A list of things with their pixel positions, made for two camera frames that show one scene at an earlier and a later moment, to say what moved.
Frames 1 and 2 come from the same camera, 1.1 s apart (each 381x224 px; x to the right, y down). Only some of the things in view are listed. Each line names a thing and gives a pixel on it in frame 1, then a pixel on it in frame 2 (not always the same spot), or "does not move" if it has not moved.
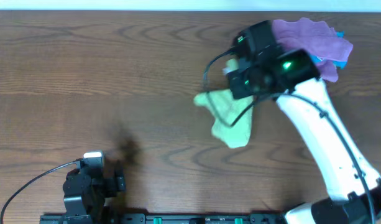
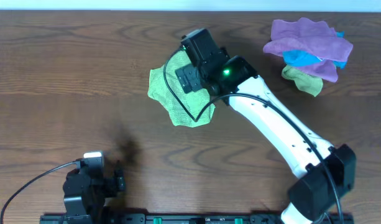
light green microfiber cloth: (235, 135) to (194, 109)
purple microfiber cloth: (317, 38) does not move
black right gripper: (233, 81) to (188, 79)
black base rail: (165, 218) does not move
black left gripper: (119, 179) does not move
